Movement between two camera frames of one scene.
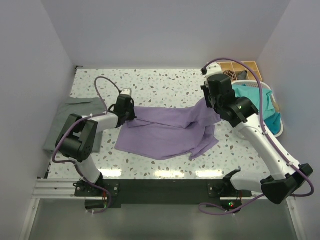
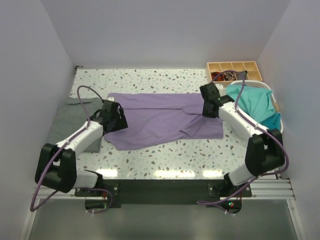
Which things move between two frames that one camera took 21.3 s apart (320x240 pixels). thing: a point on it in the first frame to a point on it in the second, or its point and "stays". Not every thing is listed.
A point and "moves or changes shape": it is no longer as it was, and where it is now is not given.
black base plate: x=113 y=194 stays
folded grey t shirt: x=69 y=110 stays
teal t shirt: x=253 y=94 stays
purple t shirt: x=176 y=134 moves or changes shape
